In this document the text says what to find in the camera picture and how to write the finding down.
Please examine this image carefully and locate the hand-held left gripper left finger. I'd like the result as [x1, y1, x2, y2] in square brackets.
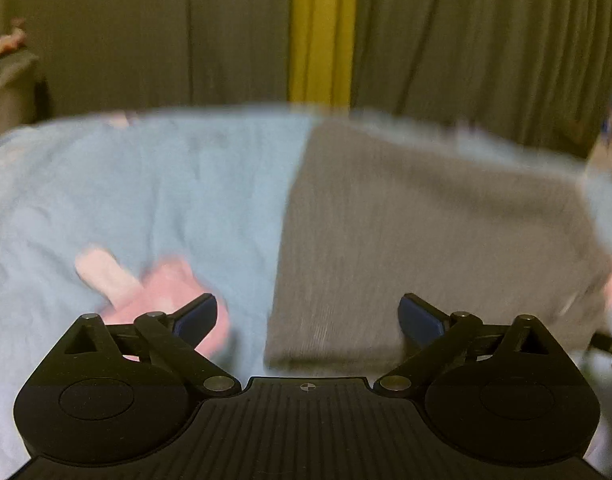
[50, 293, 241, 398]

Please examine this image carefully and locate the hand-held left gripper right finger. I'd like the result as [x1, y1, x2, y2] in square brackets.
[374, 293, 571, 398]

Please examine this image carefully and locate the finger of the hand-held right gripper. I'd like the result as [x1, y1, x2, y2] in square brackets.
[588, 331, 612, 357]

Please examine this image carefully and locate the grey towel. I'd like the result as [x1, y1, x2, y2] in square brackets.
[263, 114, 612, 369]

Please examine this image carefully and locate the light blue printed bedsheet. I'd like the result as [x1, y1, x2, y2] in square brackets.
[0, 102, 612, 480]

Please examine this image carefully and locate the grey curtain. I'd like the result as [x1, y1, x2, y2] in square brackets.
[0, 0, 612, 158]

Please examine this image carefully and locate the grey bedside cabinet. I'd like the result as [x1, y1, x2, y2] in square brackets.
[0, 52, 50, 137]

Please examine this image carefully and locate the yellow curtain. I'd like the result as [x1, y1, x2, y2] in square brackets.
[288, 0, 359, 109]

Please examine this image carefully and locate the small pink object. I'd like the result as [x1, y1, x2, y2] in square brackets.
[0, 19, 27, 59]

